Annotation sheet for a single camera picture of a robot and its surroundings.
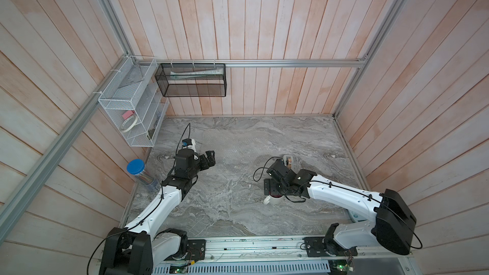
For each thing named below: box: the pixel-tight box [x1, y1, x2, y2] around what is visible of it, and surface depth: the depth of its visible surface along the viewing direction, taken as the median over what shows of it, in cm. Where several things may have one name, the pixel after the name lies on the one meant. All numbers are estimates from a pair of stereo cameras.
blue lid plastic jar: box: [126, 158, 160, 192], surface depth 78 cm
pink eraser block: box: [122, 110, 135, 120], surface depth 83 cm
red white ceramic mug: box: [262, 190, 286, 206], surface depth 82 cm
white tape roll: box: [120, 114, 139, 133], surface depth 81 cm
